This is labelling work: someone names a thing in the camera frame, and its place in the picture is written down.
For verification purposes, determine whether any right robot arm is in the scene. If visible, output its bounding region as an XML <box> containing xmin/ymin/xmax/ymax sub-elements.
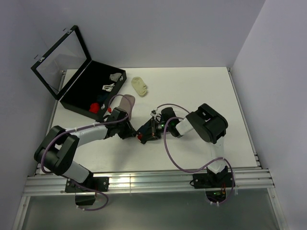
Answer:
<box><xmin>137</xmin><ymin>103</ymin><xmax>230</xmax><ymax>187</ymax></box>

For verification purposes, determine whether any dark blue sock in box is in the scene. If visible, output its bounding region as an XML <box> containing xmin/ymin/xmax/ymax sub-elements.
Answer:
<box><xmin>96</xmin><ymin>93</ymin><xmax>109</xmax><ymax>104</ymax></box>

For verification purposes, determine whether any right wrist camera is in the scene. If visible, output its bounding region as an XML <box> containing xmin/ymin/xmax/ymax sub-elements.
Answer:
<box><xmin>150</xmin><ymin>108</ymin><xmax>161</xmax><ymax>118</ymax></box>

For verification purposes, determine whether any black display box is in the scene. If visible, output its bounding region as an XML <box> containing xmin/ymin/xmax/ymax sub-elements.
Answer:
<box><xmin>31</xmin><ymin>25</ymin><xmax>127</xmax><ymax>121</ymax></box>

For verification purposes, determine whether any white patterned sock in box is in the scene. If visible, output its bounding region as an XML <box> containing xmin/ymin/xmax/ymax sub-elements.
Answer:
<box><xmin>102</xmin><ymin>83</ymin><xmax>115</xmax><ymax>92</ymax></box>

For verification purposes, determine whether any beige red reindeer sock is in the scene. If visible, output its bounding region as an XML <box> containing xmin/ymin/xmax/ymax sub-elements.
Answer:
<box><xmin>89</xmin><ymin>103</ymin><xmax>100</xmax><ymax>114</ymax></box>

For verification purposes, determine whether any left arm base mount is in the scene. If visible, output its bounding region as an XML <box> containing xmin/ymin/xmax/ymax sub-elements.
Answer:
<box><xmin>64</xmin><ymin>177</ymin><xmax>109</xmax><ymax>211</ymax></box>

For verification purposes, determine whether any aluminium front rail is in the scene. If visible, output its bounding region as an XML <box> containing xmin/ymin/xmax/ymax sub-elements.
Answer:
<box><xmin>23</xmin><ymin>169</ymin><xmax>275</xmax><ymax>196</ymax></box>

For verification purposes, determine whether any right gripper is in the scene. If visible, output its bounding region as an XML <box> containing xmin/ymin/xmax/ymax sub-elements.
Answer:
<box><xmin>141</xmin><ymin>119</ymin><xmax>171</xmax><ymax>141</ymax></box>

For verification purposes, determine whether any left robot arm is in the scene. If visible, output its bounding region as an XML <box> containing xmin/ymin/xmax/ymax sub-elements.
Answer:
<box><xmin>34</xmin><ymin>107</ymin><xmax>136</xmax><ymax>191</ymax></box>

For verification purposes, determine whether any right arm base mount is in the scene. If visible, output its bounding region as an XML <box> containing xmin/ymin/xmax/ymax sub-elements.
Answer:
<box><xmin>189</xmin><ymin>172</ymin><xmax>236</xmax><ymax>204</ymax></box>

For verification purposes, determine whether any taupe sock red striped cuff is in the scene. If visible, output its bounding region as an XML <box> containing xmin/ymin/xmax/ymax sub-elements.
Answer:
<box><xmin>118</xmin><ymin>94</ymin><xmax>135</xmax><ymax>120</ymax></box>

